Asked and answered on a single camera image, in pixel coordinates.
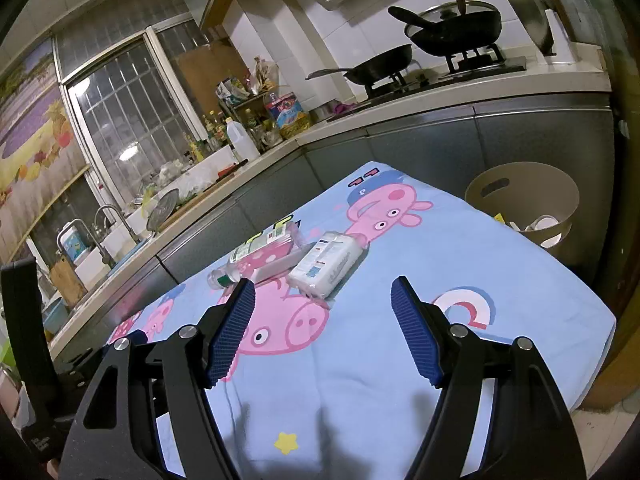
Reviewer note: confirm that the white tissue pack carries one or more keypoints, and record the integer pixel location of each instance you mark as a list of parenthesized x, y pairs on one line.
[(328, 261)]

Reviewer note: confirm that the black frying pan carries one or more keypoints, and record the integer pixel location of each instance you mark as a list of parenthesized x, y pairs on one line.
[(367, 73)]

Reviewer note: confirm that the white plastic jug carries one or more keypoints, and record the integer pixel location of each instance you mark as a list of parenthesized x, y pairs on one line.
[(241, 140)]

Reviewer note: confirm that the chrome sink faucet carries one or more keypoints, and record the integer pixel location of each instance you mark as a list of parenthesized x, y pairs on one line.
[(110, 234)]

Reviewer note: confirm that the black wok with lid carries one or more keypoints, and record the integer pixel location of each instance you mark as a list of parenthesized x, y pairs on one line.
[(455, 27)]

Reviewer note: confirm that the beige plastic trash bin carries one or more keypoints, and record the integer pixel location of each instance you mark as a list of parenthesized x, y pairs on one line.
[(537, 200)]

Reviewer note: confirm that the wooden cutting board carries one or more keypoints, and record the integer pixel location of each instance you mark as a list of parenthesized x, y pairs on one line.
[(66, 281)]

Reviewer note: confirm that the steel wok leaning on wall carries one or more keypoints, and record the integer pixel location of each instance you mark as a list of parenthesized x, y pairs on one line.
[(532, 14)]

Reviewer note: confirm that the blue labelled detergent bottle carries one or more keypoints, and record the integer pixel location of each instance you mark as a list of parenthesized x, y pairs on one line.
[(74, 245)]

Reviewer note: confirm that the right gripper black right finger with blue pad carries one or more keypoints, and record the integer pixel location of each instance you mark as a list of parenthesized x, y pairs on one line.
[(530, 432)]

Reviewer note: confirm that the yellow cooking oil bottle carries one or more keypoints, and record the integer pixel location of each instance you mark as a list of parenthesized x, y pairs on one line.
[(287, 114)]

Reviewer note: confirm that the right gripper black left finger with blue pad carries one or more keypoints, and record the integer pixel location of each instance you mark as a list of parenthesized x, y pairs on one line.
[(114, 434)]

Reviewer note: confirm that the clear plastic bottle green cap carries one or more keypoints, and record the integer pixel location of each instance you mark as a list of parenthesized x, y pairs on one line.
[(266, 254)]

